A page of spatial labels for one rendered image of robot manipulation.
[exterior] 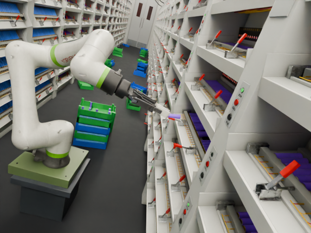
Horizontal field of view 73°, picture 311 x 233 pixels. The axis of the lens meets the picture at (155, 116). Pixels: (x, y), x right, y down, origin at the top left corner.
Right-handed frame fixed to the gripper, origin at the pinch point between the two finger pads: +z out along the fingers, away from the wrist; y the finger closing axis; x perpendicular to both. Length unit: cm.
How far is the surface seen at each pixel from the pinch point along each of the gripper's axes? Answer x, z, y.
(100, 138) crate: 83, -10, 89
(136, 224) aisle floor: 82, 33, 15
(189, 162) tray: 7.7, 16.9, -15.6
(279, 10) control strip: -44, 1, -32
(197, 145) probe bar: 3.2, 19.7, -7.4
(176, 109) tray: 5.5, 16.0, 33.0
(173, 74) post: -1, 18, 103
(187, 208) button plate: 14.5, 17.3, -32.2
